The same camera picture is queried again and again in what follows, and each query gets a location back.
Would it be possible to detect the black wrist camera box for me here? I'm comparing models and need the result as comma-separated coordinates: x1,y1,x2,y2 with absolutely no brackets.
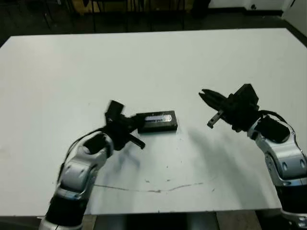
234,83,260,106
105,100,124,118

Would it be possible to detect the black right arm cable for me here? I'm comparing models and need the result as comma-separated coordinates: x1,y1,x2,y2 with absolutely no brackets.
259,109,292,125

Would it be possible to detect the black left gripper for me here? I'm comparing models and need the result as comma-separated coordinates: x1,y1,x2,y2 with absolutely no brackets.
105,114,146,151

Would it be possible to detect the black waste bin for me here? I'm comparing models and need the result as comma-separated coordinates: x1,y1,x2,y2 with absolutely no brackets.
191,0,212,18

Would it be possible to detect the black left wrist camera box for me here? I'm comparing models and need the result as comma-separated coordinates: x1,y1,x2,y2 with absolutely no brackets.
105,100,124,118

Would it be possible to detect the black metal chair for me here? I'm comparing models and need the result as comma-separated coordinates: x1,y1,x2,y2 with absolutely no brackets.
90,0,130,33

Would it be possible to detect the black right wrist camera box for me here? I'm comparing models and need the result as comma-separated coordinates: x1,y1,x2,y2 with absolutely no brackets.
234,83,260,106

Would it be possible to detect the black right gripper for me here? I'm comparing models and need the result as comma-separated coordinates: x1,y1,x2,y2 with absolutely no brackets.
198,88,260,132

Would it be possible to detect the dark robot lower body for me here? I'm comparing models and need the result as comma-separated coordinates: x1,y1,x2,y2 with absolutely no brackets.
95,212,218,230

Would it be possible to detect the black box lid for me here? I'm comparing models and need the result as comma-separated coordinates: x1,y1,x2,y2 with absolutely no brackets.
137,110,178,134

